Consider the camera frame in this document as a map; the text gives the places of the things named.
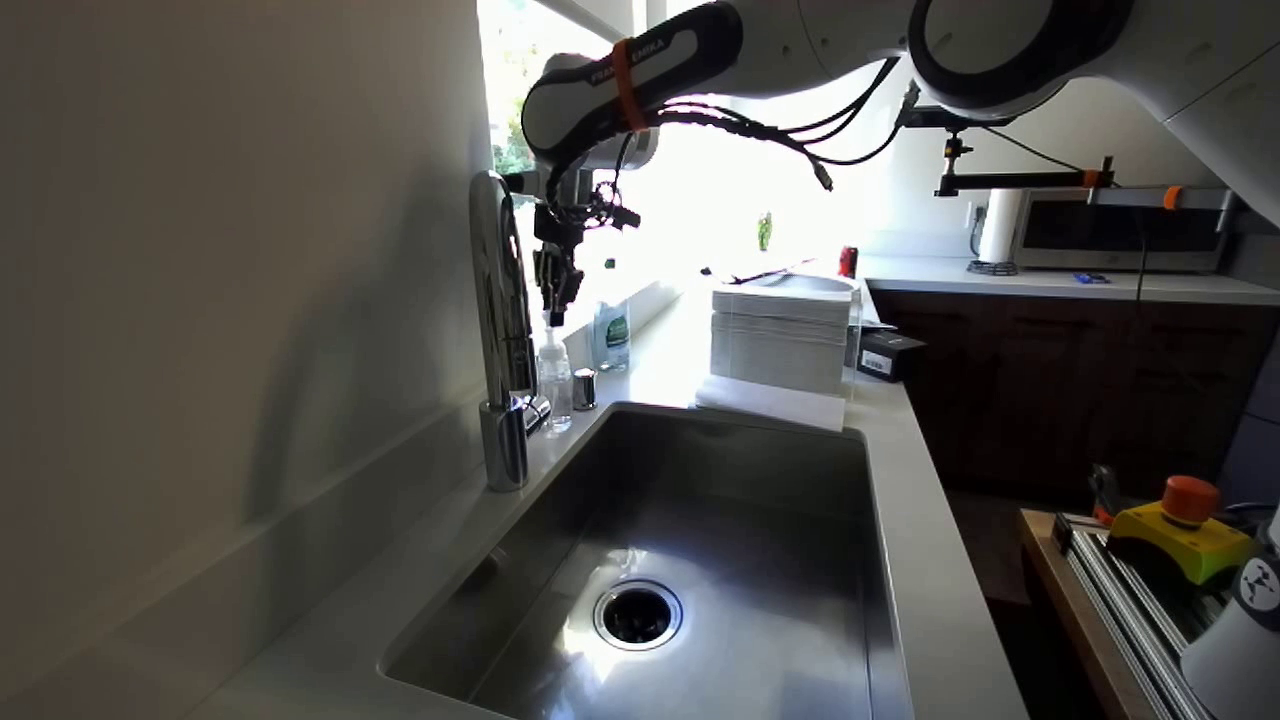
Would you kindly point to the stainless steel sink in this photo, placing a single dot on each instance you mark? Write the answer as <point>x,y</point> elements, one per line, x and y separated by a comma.
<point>682,567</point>

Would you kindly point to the clear green-label dish soap bottle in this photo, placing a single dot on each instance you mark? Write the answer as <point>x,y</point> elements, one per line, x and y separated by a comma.
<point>611,336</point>

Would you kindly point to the chrome sink button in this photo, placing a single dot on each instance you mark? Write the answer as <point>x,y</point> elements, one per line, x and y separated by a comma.
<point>586,388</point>

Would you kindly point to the clear pump soap bottle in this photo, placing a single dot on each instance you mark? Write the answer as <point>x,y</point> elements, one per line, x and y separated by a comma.
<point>558,381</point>

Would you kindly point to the small red cup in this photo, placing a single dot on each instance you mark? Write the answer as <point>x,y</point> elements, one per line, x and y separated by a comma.
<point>849,261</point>

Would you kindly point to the chrome kitchen faucet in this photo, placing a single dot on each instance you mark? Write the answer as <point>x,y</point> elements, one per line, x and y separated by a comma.
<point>505,334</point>

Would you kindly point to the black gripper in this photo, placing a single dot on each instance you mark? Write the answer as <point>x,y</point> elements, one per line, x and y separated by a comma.
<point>573,211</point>

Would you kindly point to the white folded paper towel stack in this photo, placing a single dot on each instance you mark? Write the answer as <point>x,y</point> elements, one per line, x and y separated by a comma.
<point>784,330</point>

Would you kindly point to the stainless microwave oven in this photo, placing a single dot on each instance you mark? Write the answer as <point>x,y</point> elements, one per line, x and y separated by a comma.
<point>1126,228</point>

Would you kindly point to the white paper towel roll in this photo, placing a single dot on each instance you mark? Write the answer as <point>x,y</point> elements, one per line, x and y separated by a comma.
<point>1000,223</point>

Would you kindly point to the small black box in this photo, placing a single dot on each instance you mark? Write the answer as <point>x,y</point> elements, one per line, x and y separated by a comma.
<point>890,353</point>

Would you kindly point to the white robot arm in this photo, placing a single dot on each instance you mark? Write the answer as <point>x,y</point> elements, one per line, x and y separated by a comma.
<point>1207,69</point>

